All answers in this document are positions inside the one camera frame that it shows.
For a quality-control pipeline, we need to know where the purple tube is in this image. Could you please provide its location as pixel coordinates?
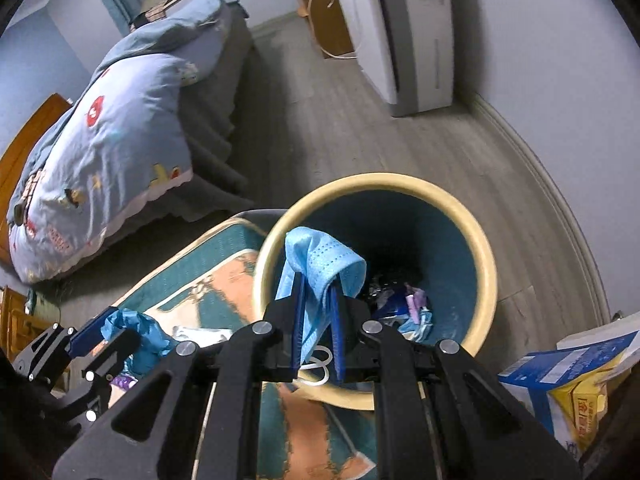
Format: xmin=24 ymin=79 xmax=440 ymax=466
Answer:
xmin=111 ymin=374 xmax=138 ymax=391

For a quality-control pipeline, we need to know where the blue glove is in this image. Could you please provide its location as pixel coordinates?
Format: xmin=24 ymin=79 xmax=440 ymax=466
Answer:
xmin=101 ymin=309 xmax=178 ymax=379

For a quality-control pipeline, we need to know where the white medicine box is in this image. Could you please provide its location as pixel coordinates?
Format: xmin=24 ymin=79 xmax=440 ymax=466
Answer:
xmin=171 ymin=326 xmax=233 ymax=348

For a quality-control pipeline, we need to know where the blue face mask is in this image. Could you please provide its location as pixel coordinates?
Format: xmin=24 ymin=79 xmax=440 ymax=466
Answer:
xmin=276 ymin=226 xmax=367 ymax=382

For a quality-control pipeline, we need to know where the pink snack wrapper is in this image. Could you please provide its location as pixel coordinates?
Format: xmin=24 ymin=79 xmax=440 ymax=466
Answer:
xmin=406 ymin=284 xmax=427 ymax=324

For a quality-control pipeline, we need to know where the blue wet wipes pack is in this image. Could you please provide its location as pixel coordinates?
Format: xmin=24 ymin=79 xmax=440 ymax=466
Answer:
xmin=369 ymin=283 xmax=419 ymax=326

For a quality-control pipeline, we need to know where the teal yellow trash bin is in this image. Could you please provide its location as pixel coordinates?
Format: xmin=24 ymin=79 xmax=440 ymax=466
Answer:
xmin=252 ymin=171 xmax=499 ymax=411

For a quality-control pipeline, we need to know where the wooden chair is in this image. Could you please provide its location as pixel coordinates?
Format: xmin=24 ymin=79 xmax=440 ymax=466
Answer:
xmin=0 ymin=287 xmax=51 ymax=362

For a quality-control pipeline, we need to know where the blue white carton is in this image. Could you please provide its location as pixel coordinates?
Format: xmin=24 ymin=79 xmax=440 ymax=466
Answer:
xmin=498 ymin=313 xmax=639 ymax=437

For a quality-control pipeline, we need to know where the yellow printed box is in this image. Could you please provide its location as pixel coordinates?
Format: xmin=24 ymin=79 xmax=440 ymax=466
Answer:
xmin=547 ymin=370 xmax=631 ymax=460

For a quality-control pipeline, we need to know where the teal orange patterned cushion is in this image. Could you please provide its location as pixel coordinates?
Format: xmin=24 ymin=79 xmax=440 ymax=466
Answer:
xmin=117 ymin=218 xmax=376 ymax=479

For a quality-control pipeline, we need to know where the blue cartoon duvet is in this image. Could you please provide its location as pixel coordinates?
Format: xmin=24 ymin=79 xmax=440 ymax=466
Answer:
xmin=6 ymin=0 xmax=231 ymax=284

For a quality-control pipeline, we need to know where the wooden side cabinet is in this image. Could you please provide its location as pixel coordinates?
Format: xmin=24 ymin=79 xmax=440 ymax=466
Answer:
xmin=297 ymin=0 xmax=355 ymax=60

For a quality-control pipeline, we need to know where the white air purifier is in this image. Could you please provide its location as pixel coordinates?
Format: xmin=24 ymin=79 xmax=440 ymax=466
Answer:
xmin=340 ymin=0 xmax=454 ymax=117

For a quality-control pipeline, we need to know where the wooden bed frame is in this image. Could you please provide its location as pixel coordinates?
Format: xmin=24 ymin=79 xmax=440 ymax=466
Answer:
xmin=0 ymin=93 xmax=70 ymax=266

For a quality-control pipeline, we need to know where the white power cable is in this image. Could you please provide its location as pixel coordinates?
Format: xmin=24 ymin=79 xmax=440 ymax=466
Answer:
xmin=304 ymin=0 xmax=362 ymax=61

